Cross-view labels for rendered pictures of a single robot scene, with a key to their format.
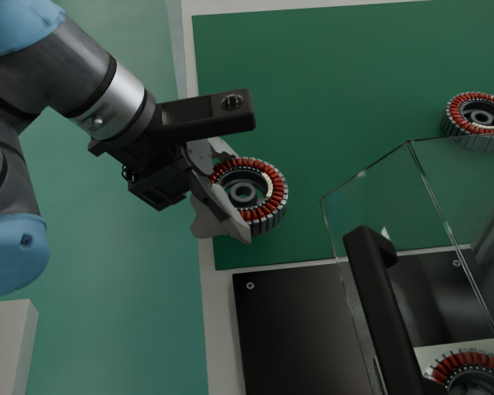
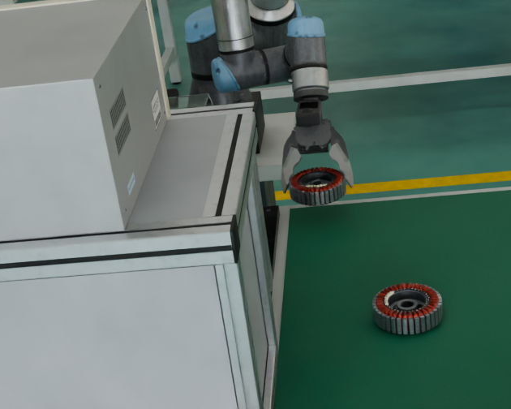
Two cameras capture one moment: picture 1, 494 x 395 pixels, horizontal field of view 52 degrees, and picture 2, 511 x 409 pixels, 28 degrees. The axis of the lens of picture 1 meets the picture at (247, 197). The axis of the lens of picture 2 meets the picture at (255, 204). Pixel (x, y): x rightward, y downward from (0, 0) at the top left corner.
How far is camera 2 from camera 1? 1.97 m
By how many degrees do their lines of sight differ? 79
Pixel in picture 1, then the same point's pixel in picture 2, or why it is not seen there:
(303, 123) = (424, 236)
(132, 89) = (302, 79)
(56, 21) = (298, 35)
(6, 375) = not seen: hidden behind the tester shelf
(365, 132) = (410, 263)
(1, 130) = (275, 58)
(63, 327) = not seen: hidden behind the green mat
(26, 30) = (290, 31)
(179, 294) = not seen: outside the picture
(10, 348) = (260, 163)
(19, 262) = (216, 77)
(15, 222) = (221, 65)
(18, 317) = (277, 162)
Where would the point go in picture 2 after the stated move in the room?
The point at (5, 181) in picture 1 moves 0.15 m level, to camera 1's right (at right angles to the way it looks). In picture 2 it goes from (232, 55) to (216, 80)
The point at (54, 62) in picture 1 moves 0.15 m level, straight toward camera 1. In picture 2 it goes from (289, 47) to (218, 61)
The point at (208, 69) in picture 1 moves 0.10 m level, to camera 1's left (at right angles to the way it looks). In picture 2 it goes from (501, 195) to (500, 174)
